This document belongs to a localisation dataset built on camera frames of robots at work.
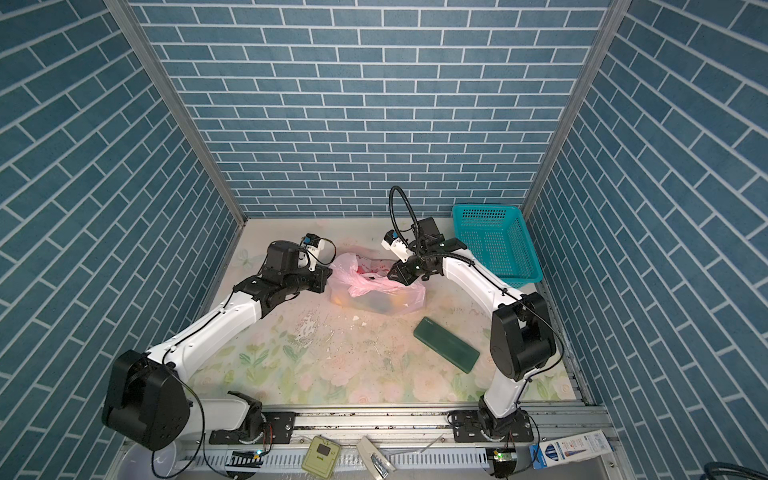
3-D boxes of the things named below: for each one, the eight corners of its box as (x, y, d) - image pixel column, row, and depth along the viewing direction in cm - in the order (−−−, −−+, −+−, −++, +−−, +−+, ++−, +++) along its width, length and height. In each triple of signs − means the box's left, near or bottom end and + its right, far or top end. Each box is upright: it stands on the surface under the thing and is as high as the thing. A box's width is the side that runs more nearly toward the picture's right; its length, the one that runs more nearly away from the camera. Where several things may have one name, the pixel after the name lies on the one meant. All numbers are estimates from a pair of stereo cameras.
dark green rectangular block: (411, 336, 92) (411, 333, 90) (424, 318, 96) (424, 315, 94) (468, 374, 85) (470, 372, 83) (480, 353, 89) (481, 350, 87)
